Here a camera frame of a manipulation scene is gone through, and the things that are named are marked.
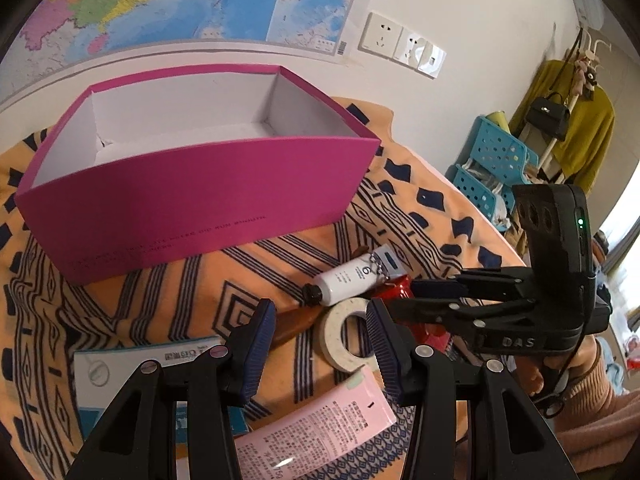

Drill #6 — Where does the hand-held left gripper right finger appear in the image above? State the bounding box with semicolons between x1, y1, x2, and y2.
366;299;581;480

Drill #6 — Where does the white and blue carton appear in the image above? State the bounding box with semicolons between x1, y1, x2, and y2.
74;337;251;441

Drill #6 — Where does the small red jar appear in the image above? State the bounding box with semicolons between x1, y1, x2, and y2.
374;275;453;356

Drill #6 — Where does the blue card with chain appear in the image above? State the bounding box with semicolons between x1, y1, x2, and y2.
370;244;410;282

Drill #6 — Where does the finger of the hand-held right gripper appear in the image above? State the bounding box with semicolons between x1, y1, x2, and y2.
409;266;537;307
382;296;540;342

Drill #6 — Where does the yellow sweater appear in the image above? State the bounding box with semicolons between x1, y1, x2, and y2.
507;59;616;193

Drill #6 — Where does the white tape roll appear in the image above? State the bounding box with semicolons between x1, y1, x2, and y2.
314;297;386;373

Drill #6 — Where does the orange patterned blanket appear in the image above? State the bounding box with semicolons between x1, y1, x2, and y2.
0;95;531;480

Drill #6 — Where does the blue perforated plastic rack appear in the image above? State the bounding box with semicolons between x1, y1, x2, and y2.
445;114;541;228

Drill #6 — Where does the white wall switch socket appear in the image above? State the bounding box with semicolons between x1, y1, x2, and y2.
392;27;447;79

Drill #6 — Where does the hanging plush toy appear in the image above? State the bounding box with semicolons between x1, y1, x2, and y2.
574;57;599;95

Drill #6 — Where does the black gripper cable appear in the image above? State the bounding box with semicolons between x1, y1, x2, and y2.
532;332;586;418

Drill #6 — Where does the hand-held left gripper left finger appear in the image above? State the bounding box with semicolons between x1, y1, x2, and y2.
65;299;277;480

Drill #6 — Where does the pink tube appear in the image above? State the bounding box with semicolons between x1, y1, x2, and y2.
235;367;398;480

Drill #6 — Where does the person's right hand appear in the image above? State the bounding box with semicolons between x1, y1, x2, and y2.
515;352;576;401

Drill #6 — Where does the white air conditioner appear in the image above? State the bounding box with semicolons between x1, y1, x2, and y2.
572;0;610;31

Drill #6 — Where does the white bottle with black cap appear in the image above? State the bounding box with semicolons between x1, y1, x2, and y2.
301;252;401;307

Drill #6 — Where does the white coat rack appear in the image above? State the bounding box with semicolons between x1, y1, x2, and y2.
515;22;613;171

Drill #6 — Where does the wall map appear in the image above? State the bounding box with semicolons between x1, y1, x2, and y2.
0;0;368;106

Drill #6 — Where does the black handbag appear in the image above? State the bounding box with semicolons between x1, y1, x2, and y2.
524;91;572;142

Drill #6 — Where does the pink cardboard box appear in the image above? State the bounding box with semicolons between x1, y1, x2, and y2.
14;63;382;286

